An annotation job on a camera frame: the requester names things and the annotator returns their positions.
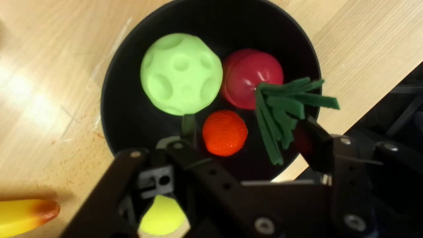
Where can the small red fruit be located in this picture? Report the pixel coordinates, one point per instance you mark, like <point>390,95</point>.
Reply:
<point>225,133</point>

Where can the black round bowl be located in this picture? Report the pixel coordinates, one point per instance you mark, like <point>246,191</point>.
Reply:
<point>127,115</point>

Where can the red apple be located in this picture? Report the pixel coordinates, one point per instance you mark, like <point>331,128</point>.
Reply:
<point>249,75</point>

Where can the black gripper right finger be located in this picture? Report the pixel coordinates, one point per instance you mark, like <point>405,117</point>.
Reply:
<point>357,186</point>

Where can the yellow plastic banana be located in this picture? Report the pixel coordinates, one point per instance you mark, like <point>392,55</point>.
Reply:
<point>22,216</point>

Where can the pale green fruit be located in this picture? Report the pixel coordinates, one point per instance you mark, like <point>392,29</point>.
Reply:
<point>182,75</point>

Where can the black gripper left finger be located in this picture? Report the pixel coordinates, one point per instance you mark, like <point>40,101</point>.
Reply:
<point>110,194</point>

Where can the yellow round fruit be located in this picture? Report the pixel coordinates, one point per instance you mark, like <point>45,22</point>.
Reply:
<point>163,219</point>

